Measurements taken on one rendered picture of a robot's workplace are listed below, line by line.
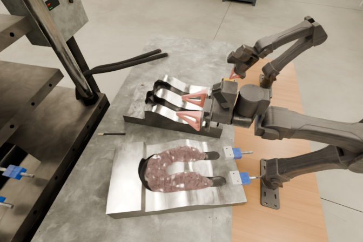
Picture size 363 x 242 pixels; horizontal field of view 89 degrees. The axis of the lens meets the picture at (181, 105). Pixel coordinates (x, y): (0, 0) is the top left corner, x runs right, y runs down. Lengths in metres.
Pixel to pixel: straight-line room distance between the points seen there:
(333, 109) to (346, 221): 1.15
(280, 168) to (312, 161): 0.11
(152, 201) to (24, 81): 0.77
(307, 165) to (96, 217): 0.76
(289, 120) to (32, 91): 0.98
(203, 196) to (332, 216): 1.38
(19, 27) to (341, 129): 1.07
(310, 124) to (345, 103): 2.27
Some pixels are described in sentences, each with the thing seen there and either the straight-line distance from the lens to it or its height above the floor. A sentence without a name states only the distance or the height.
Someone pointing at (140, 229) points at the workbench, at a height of 0.80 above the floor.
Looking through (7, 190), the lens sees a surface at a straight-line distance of 1.04.
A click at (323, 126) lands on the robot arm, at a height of 1.23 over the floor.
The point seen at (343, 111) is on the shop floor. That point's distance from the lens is 2.71.
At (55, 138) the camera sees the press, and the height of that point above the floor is 0.79.
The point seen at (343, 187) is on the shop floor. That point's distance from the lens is 2.15.
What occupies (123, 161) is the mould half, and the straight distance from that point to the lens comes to 0.80.
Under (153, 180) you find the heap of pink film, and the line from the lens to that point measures 0.76.
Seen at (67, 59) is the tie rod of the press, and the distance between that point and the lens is 1.02.
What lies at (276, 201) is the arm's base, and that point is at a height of 0.81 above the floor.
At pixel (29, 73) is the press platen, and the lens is 1.13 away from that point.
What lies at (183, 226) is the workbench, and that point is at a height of 0.80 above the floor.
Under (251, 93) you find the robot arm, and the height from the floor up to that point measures 1.30.
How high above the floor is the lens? 1.61
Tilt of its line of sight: 51 degrees down
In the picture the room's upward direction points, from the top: straight up
